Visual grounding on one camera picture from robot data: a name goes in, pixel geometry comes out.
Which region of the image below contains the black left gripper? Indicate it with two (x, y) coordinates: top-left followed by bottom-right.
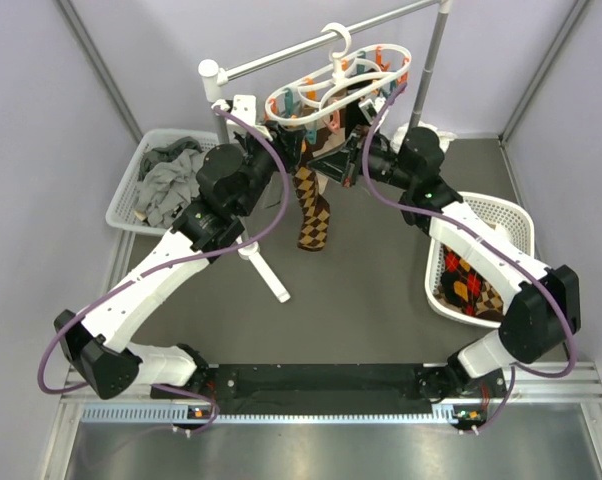
(236, 120), (306, 218)

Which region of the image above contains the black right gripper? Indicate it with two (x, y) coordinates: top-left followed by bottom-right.
(307, 127), (415, 192)

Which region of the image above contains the white oval peg hanger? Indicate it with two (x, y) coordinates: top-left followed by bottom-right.
(265, 22), (412, 128)

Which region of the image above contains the brown argyle sock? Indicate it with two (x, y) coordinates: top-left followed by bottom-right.
(292, 141), (331, 252)
(469, 281), (504, 323)

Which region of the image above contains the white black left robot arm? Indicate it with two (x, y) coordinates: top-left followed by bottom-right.
(54, 127), (301, 400)

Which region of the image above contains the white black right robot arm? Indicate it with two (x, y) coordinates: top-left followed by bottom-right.
(309, 127), (581, 396)

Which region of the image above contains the beige brown sock left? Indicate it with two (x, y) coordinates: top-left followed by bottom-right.
(308, 125), (345, 195)

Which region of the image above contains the white drying rack stand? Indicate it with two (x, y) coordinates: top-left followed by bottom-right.
(198, 0), (455, 304)

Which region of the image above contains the white cloth on floor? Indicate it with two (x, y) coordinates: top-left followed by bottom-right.
(390, 121), (458, 153)

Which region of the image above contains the grey clothes pile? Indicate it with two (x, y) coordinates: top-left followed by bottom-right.
(133, 136), (205, 229)

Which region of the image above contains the red black argyle sock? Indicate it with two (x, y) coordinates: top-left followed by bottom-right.
(440, 246), (484, 316)

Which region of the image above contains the white laundry basket left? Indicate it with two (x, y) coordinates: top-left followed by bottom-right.
(105, 128), (219, 237)

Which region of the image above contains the white laundry basket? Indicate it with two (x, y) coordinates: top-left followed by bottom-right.
(105, 128), (219, 237)
(424, 192), (535, 329)

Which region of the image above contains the white laundry basket right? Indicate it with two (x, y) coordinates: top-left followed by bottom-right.
(424, 192), (535, 329)

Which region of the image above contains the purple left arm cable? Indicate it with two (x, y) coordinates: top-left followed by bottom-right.
(36, 107), (291, 396)

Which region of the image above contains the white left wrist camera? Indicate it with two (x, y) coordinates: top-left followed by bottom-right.
(211, 94), (272, 140)

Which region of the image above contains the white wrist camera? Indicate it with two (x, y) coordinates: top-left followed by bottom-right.
(211, 94), (272, 140)
(358, 97), (386, 125)

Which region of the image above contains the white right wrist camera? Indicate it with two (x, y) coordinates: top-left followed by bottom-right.
(358, 97), (386, 125)

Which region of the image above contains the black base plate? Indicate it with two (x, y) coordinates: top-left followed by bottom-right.
(150, 362), (462, 416)

